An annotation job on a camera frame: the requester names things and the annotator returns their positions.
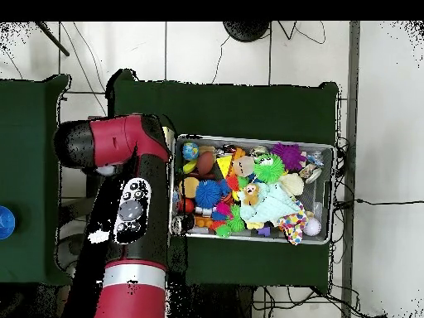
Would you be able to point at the black and red soda can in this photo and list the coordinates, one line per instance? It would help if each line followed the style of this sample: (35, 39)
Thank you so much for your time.
(184, 223)

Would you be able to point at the shallow clear mesh bin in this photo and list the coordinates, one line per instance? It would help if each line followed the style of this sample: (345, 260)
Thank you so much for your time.
(319, 198)

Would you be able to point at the black rod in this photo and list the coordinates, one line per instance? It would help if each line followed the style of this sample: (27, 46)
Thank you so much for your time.
(53, 38)

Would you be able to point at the small globe ball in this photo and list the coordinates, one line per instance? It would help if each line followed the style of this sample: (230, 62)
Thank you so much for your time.
(190, 150)

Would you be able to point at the plain wooden block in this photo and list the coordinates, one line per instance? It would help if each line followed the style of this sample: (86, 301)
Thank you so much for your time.
(243, 165)

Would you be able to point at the purple spiky rubber toy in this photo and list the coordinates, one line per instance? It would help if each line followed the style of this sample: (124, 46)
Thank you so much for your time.
(289, 155)

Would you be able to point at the grey round floor base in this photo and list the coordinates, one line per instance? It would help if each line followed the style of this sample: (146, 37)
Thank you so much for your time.
(66, 246)

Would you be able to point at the green spiky toy with eyes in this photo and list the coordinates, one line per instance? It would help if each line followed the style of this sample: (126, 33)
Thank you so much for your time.
(270, 169)

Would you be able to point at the black upright panel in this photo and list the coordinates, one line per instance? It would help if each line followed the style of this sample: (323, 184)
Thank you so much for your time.
(92, 185)

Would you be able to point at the mint green knitted cloth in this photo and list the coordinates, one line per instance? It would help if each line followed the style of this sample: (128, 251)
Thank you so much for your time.
(275, 202)

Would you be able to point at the blue spiky rubber ball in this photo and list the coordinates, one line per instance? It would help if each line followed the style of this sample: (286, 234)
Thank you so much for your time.
(208, 194)

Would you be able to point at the colourful spotted cloth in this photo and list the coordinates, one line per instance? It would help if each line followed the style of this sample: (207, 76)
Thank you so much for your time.
(294, 227)

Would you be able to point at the blue round object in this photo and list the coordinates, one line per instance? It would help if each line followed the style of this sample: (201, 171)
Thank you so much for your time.
(6, 222)

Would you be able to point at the round black stand base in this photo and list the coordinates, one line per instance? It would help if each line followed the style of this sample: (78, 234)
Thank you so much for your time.
(246, 31)

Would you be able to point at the white baseball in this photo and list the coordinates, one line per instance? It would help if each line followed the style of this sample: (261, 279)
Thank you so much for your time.
(312, 227)

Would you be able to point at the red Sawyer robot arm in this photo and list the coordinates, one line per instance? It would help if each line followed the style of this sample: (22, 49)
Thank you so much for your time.
(116, 139)

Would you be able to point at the doll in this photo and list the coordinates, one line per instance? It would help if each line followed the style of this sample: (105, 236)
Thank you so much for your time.
(251, 193)

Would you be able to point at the toy hamburger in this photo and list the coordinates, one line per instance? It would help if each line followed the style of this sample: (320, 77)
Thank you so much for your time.
(189, 187)

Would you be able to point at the small brown football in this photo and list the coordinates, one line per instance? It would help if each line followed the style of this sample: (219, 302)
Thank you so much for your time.
(206, 163)

